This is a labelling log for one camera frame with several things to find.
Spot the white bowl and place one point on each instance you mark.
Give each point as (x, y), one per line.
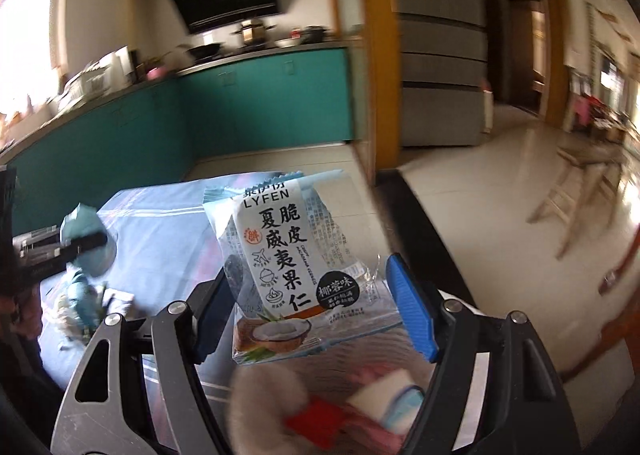
(286, 42)

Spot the red snack packet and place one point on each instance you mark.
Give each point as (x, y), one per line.
(312, 422)

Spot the white countertop appliance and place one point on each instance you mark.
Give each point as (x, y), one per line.
(116, 66)

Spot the wood framed glass door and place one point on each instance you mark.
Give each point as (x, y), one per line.
(377, 60)

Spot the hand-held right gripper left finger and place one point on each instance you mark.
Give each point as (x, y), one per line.
(210, 325)

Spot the dark wooden door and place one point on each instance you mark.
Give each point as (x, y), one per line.
(500, 55)

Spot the black wok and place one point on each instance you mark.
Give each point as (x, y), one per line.
(202, 51)

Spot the wooden bench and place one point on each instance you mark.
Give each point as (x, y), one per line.
(575, 160)

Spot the blue plaid tablecloth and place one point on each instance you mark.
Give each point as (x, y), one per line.
(165, 245)

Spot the white dish rack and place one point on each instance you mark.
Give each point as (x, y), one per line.
(87, 84)

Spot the white lined trash bin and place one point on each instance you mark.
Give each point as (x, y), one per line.
(260, 410)

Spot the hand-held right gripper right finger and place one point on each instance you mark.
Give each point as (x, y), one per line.
(412, 305)

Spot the pink cup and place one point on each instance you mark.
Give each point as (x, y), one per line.
(153, 72)

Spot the steel stock pot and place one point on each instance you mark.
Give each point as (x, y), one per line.
(252, 32)

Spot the white tissue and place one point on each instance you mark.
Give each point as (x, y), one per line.
(59, 320)

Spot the row of dining chairs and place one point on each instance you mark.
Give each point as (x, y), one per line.
(595, 112)

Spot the white blue snack packet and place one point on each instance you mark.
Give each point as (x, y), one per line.
(280, 245)

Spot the teal base cabinets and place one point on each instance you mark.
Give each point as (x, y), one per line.
(225, 105)

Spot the kitchen window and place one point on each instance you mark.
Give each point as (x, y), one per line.
(30, 35)

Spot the grey refrigerator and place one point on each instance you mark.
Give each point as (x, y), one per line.
(440, 60)

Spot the black lidded pot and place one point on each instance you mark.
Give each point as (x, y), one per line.
(312, 34)

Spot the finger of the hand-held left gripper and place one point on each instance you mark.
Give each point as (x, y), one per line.
(75, 247)
(7, 195)

